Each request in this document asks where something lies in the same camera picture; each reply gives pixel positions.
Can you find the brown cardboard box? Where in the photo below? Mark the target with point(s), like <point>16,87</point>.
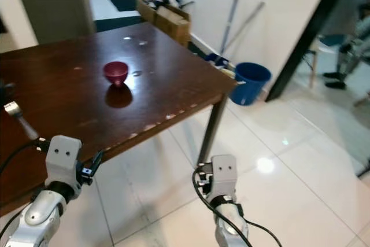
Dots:
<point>172,24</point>

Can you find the black slanted door frame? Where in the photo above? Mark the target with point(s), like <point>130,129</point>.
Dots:
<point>306,33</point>

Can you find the dark brown wooden table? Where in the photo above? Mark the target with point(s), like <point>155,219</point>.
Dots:
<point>167,93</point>

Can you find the thin grey broom pole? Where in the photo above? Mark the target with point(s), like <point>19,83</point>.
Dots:
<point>245,22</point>

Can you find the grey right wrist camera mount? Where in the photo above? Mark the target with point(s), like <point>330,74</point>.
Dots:
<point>223,174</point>

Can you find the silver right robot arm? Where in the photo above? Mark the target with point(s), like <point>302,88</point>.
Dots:
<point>230,224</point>

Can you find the blue plastic bucket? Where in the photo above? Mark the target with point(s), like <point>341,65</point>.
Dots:
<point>250,80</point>

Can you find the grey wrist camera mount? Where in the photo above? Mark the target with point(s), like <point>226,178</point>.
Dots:
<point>223,174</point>
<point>63,160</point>

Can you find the small dark red bowl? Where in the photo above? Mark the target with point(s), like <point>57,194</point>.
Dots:
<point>116,72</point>

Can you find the person with black shoes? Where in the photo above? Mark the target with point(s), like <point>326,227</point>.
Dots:
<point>355,44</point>

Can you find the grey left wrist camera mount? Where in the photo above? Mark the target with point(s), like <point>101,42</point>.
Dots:
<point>63,160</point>

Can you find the white stool with blue seat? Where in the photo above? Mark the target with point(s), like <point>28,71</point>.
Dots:
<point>326,50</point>

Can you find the silver metal fork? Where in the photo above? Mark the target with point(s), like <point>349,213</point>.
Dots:
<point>20,120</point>

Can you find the grey mop with blue head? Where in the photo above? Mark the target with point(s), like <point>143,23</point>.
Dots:
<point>229,24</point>

